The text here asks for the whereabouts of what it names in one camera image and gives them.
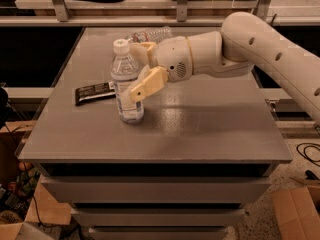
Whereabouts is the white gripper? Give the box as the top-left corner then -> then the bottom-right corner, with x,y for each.
120,36 -> 192,109

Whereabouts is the blue label plastic water bottle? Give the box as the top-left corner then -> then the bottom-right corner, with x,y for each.
110,39 -> 144,123

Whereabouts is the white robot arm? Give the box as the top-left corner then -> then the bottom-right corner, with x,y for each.
126,12 -> 320,123

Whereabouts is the red label crushed plastic bottle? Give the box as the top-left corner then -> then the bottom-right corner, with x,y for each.
126,26 -> 172,43

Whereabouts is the black snack bar wrapper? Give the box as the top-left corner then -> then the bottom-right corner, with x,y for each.
75,82 -> 116,106

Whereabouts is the grey drawer cabinet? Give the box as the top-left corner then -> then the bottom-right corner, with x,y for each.
20,28 -> 292,240

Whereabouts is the cardboard box left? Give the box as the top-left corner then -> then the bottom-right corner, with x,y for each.
0,182 -> 71,240

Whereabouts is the cardboard box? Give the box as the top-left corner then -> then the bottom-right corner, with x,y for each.
271,186 -> 320,240
0,182 -> 71,240

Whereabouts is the cardboard box right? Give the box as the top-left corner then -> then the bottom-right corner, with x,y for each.
271,186 -> 320,240

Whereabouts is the metal shelf rail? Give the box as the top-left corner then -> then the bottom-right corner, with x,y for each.
0,0 -> 320,26

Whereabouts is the black cable on floor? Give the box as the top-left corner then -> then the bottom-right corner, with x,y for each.
295,142 -> 320,168

